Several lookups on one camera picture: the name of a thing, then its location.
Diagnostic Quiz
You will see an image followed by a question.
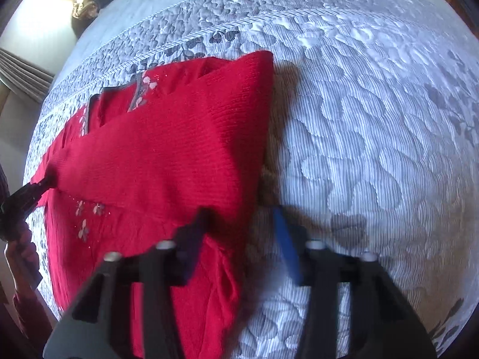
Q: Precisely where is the red knit sweater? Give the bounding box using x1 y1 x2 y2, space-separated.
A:
32 51 274 358

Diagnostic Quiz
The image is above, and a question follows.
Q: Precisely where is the red-sleeved left forearm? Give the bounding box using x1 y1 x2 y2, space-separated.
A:
13 292 53 357

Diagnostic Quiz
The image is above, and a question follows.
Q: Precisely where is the person's left hand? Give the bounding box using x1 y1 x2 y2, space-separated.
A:
4 222 39 299

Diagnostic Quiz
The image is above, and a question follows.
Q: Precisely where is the grey curtain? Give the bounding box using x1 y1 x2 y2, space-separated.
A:
0 49 54 104

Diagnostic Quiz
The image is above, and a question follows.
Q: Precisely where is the grey quilted leaf bedspread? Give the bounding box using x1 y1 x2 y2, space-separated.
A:
24 0 478 358

